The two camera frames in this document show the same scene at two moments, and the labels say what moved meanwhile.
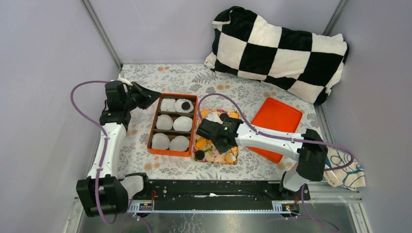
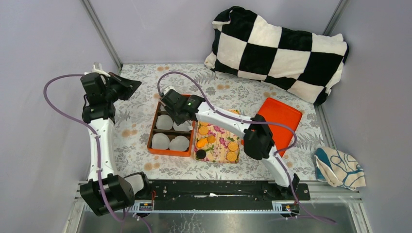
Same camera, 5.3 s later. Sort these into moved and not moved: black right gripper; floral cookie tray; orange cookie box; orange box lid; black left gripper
Moved: black left gripper; black right gripper
Not moved: orange cookie box; orange box lid; floral cookie tray
